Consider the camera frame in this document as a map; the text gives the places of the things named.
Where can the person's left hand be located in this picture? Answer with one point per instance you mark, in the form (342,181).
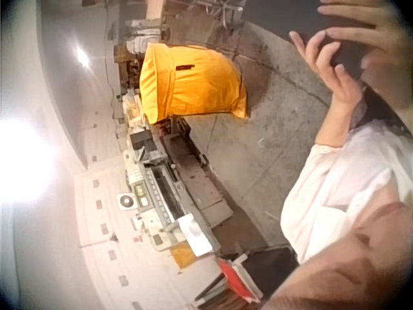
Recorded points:
(335,87)

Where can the person's right hand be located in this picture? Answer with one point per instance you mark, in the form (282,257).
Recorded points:
(393,35)

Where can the person's right fingers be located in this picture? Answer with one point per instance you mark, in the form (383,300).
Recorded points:
(355,35)

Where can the black device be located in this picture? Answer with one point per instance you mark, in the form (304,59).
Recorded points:
(346,56)

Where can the metal cart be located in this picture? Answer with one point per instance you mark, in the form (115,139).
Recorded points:
(222,11)

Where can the orange bag-lined bin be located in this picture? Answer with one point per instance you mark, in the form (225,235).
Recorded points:
(193,84)

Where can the cluttered white shelf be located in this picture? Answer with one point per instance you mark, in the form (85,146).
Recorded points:
(146,35)

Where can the long grey work machine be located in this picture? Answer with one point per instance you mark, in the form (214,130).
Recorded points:
(167,187)

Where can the black bag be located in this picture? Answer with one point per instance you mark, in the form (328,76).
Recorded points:
(274,268)

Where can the white box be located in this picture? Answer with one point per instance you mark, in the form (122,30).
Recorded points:
(198,234)

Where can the stack of books and folders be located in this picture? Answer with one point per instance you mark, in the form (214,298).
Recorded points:
(232,284)

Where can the wooden post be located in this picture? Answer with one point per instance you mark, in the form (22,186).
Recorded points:
(155,9)

